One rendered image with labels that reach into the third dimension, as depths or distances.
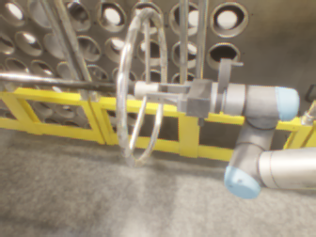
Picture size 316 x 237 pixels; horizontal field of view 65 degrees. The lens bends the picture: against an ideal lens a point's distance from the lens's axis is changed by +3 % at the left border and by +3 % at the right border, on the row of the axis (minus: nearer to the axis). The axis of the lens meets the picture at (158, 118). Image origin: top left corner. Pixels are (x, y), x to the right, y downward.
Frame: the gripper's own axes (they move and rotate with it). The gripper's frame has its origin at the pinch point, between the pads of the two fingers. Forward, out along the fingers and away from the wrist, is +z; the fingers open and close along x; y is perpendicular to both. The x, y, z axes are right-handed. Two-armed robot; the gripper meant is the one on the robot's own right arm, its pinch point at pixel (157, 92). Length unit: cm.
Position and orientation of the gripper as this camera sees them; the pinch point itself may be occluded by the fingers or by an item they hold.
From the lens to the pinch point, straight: 61.4
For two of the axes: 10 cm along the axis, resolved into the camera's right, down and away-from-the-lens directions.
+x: 2.4, -4.6, 8.6
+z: -9.7, -1.2, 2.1
